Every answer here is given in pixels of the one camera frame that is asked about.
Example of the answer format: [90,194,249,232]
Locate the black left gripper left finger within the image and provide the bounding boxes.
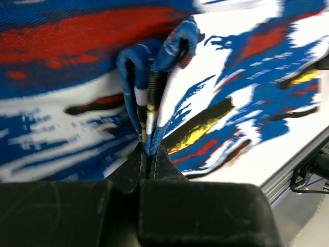
[1,144,146,246]

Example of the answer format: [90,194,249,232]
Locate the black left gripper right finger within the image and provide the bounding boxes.
[137,146,281,246]

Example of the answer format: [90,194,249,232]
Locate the blue patterned trousers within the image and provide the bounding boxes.
[1,1,328,183]

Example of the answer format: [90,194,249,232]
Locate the aluminium rail frame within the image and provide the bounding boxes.
[260,127,328,204]

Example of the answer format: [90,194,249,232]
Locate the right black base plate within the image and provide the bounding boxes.
[290,151,328,195]

